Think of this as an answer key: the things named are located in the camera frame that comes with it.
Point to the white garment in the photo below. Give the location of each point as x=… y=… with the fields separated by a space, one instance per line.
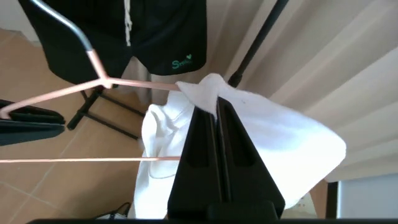
x=280 y=140

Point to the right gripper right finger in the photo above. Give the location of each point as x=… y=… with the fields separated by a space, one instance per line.
x=245 y=180

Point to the pink clothes hanger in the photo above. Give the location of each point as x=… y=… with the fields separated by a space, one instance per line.
x=93 y=60

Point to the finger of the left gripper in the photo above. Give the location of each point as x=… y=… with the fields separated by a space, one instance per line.
x=31 y=115
x=31 y=132

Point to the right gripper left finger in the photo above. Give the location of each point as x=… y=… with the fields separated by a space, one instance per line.
x=196 y=174

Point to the black shorts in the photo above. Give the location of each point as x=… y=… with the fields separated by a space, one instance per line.
x=161 y=31

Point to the black clothes rack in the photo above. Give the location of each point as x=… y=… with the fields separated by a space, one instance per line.
x=258 y=40

